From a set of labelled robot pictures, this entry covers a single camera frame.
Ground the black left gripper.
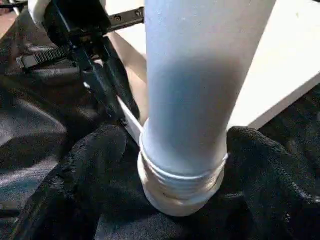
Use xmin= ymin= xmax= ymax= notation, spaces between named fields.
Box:
xmin=17 ymin=0 xmax=146 ymax=126

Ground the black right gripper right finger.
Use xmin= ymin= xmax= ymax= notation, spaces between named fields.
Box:
xmin=200 ymin=126 xmax=320 ymax=240

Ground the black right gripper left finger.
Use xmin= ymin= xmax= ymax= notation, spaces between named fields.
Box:
xmin=10 ymin=125 xmax=151 ymax=240

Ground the white plastic table leg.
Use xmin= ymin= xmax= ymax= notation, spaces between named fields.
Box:
xmin=137 ymin=0 xmax=277 ymax=217

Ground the white plastic table top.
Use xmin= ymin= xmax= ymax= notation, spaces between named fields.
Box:
xmin=105 ymin=0 xmax=320 ymax=146

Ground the black mat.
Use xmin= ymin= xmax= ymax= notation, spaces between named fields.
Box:
xmin=0 ymin=0 xmax=320 ymax=240

